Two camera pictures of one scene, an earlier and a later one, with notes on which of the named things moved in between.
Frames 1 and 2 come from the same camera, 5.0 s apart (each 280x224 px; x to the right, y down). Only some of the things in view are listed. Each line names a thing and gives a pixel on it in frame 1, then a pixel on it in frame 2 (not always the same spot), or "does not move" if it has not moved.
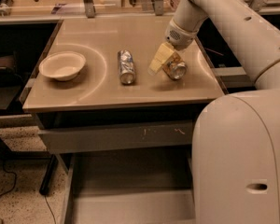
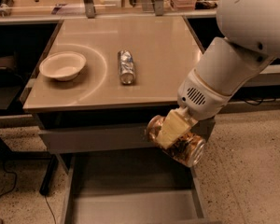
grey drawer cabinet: [127, 133] does not move
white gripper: [178, 37] to [200, 99]
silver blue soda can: [126, 67] does not move
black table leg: [52, 165] does not move
